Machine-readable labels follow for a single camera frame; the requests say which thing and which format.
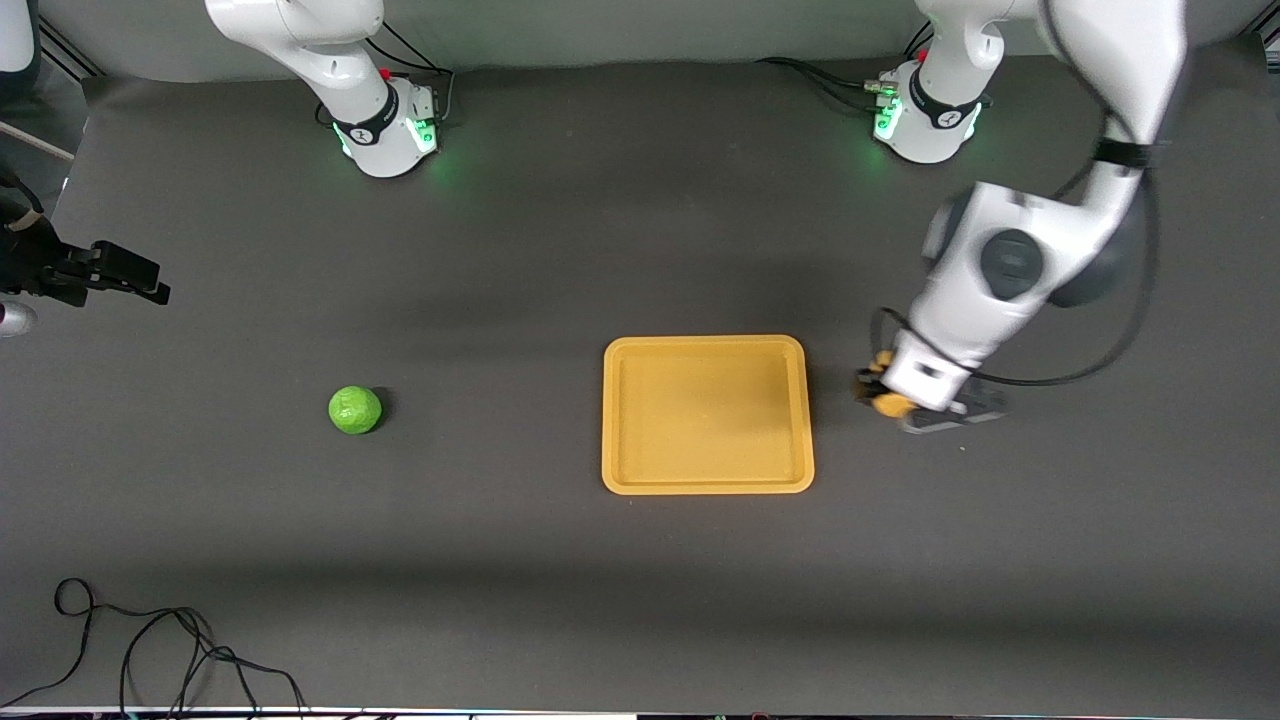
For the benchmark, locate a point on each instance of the yellow potato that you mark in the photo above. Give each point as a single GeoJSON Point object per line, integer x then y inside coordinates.
{"type": "Point", "coordinates": [893, 406]}

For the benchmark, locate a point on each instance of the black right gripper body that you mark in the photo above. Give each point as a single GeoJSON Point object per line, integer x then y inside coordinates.
{"type": "Point", "coordinates": [38, 262]}

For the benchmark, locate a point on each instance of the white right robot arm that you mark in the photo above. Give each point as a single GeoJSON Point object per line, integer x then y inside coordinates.
{"type": "Point", "coordinates": [330, 60]}

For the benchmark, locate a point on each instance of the dark aluminium frame profile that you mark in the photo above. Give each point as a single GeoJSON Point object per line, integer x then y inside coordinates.
{"type": "Point", "coordinates": [70, 50]}

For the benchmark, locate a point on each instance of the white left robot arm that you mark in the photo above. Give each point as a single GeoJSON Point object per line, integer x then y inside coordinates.
{"type": "Point", "coordinates": [1000, 290]}

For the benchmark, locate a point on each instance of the thin pale rod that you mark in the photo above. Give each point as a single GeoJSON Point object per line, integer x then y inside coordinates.
{"type": "Point", "coordinates": [40, 143]}

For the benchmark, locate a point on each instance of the dark grey table mat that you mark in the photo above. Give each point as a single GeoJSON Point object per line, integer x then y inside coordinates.
{"type": "Point", "coordinates": [600, 600]}

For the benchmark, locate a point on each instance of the yellow plastic tray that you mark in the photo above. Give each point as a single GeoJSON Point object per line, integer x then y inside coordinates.
{"type": "Point", "coordinates": [707, 415]}

